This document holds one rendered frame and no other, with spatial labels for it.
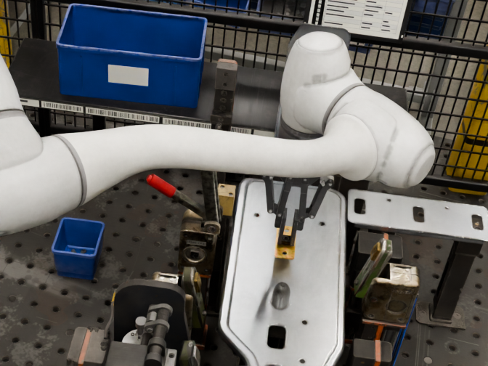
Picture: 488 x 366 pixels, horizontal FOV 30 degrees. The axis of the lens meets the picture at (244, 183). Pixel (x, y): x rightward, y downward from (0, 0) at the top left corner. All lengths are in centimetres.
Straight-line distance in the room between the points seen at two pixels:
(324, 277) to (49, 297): 64
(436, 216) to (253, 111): 46
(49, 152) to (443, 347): 116
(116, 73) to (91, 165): 80
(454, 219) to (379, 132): 59
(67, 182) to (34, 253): 98
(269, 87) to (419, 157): 79
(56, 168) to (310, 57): 46
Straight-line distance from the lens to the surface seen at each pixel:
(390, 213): 186
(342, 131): 134
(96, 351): 147
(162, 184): 165
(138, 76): 196
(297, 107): 144
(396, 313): 174
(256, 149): 127
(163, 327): 137
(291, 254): 170
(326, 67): 141
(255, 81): 209
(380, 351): 164
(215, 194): 163
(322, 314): 165
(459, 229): 188
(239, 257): 172
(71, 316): 200
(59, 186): 115
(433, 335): 207
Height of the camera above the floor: 226
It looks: 42 degrees down
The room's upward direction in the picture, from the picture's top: 7 degrees clockwise
